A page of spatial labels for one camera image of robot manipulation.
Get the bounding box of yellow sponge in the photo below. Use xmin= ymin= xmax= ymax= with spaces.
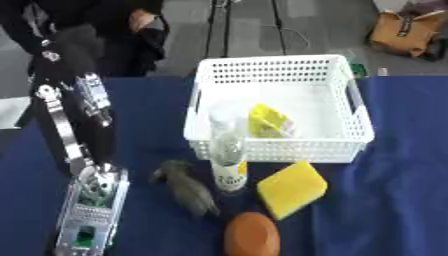
xmin=255 ymin=160 xmax=329 ymax=221

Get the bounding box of person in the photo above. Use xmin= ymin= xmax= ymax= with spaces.
xmin=0 ymin=0 xmax=172 ymax=78

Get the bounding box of small green object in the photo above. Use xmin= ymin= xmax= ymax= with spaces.
xmin=348 ymin=61 xmax=370 ymax=79

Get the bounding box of person's hand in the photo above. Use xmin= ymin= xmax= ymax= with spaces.
xmin=127 ymin=8 xmax=158 ymax=34

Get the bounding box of white plastic basket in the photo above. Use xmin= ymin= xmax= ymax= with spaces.
xmin=182 ymin=54 xmax=377 ymax=164

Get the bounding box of orange-brown round bun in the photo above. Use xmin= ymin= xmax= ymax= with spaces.
xmin=222 ymin=211 xmax=282 ymax=256

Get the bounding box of yellow snack packet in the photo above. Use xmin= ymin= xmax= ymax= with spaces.
xmin=248 ymin=103 xmax=298 ymax=140

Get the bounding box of clear bottle with white label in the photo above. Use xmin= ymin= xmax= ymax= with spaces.
xmin=206 ymin=103 xmax=251 ymax=193

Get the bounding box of black tripod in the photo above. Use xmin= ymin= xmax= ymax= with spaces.
xmin=201 ymin=0 xmax=289 ymax=59

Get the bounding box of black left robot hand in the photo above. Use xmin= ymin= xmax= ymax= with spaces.
xmin=24 ymin=37 xmax=119 ymax=176

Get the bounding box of tan bag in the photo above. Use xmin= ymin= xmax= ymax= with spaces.
xmin=365 ymin=3 xmax=448 ymax=62

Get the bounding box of grey soft toy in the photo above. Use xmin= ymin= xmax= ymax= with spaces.
xmin=147 ymin=159 xmax=223 ymax=219

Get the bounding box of white cable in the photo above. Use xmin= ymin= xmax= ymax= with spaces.
xmin=278 ymin=25 xmax=314 ymax=52

